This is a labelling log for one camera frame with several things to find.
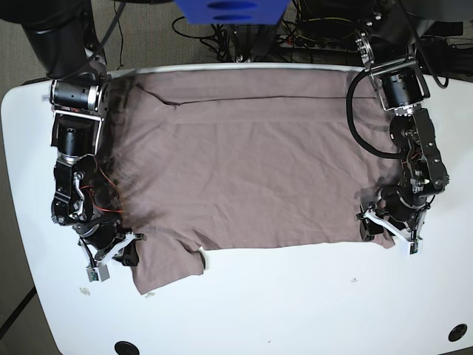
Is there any black table grommet right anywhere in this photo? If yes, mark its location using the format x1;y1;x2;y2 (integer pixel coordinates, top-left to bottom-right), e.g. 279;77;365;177
448;323;468;342

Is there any mauve T-shirt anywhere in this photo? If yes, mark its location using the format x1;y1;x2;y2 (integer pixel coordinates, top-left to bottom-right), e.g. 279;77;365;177
100;69;401;294

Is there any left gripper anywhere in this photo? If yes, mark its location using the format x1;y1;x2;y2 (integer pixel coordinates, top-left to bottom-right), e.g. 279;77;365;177
356;186;429;244

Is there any black table grommet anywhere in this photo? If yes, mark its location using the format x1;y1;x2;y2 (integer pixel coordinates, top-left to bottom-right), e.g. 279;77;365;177
114;341;140;355
448;323;468;342

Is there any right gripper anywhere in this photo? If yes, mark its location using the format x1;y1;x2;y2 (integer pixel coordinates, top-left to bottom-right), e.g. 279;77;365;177
77;220;144;267

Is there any black table grommet left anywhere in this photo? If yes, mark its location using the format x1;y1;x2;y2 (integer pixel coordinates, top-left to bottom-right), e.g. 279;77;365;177
114;341;140;355

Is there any black power strip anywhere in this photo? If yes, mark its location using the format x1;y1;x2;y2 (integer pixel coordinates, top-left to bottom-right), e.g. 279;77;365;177
276;35;357;53

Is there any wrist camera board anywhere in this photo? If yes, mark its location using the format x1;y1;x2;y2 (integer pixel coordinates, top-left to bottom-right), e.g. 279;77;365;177
408;237;423;256
86;265;110;282

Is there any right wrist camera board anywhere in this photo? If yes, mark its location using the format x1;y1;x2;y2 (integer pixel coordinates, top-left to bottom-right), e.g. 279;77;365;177
86;265;110;282

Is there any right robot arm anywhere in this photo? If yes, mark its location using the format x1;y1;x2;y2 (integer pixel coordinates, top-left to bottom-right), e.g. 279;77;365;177
1;1;143;271

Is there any blue plastic mount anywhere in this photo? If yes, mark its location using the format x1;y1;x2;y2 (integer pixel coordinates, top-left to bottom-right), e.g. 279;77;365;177
175;0;290;25

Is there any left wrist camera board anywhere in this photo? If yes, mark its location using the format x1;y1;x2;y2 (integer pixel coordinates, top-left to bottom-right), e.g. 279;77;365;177
408;237;423;256

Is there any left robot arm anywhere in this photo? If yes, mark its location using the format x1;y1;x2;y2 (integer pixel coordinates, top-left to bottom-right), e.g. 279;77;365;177
346;1;472;254

